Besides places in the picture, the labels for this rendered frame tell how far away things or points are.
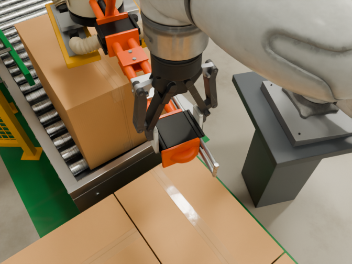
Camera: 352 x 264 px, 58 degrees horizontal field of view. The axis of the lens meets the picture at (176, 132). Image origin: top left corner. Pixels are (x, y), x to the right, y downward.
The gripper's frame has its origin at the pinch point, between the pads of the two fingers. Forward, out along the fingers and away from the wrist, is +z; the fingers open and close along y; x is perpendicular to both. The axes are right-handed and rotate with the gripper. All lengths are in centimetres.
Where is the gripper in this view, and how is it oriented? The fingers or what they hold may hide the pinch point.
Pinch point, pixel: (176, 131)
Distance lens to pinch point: 60.0
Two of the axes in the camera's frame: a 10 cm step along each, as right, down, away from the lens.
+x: 4.0, 7.3, -5.5
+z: 0.0, 6.1, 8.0
